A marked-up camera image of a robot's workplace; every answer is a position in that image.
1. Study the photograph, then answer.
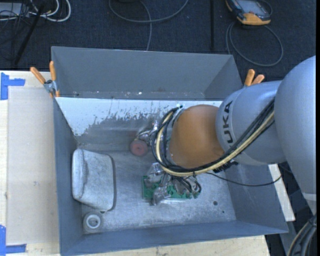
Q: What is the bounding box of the pink round disc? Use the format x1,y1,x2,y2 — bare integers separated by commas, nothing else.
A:
130,139,149,156

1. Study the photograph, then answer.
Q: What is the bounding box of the shiny clear crumpled piece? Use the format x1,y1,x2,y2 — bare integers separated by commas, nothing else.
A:
137,120,161,144

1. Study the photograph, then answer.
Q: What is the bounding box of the clear plastic box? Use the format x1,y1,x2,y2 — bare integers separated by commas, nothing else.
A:
71,148,117,212

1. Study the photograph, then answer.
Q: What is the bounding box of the grey metal bin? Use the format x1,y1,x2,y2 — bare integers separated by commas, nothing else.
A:
51,46,289,256

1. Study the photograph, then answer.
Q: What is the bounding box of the small white ring cap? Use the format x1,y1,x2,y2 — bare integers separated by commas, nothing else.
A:
82,211,104,233

